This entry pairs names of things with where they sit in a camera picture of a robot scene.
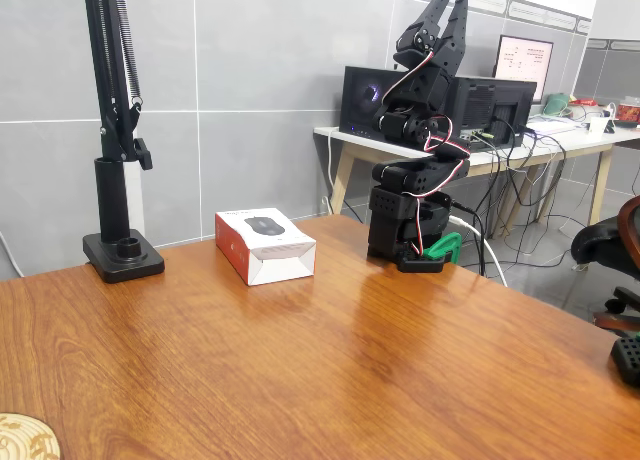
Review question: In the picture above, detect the black computer case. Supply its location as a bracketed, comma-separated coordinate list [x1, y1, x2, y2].
[338, 65, 539, 149]

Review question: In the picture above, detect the white power cable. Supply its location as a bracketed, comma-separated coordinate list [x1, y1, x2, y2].
[449, 217, 510, 288]

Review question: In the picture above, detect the green table clamp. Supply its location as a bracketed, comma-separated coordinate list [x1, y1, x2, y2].
[422, 232, 464, 266]

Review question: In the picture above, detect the round wooden coaster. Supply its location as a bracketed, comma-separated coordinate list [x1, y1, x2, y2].
[0, 412, 62, 460]

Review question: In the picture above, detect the black office chair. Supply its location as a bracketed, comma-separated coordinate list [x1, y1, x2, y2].
[571, 195, 640, 337]

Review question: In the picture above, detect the black desk clamp base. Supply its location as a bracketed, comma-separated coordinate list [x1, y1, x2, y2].
[82, 157, 166, 285]

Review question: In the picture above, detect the computer monitor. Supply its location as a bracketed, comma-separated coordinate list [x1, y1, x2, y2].
[492, 33, 555, 106]

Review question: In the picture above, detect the white desk with wooden legs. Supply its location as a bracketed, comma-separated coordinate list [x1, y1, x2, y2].
[313, 114, 640, 241]

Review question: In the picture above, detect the orange white mouse box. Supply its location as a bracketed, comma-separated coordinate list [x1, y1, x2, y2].
[214, 207, 317, 287]

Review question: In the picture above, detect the red white servo cable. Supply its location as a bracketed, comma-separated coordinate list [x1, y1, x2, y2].
[379, 49, 474, 256]

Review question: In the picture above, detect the red tin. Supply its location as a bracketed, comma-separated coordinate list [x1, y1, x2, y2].
[615, 97, 640, 127]

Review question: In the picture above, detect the black perforated arm base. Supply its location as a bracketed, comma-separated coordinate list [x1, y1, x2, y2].
[609, 332, 640, 387]

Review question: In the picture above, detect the green bundle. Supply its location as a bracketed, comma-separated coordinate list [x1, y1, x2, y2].
[543, 93, 572, 117]

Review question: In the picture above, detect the black power cable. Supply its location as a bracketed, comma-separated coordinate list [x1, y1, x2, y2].
[449, 202, 487, 276]

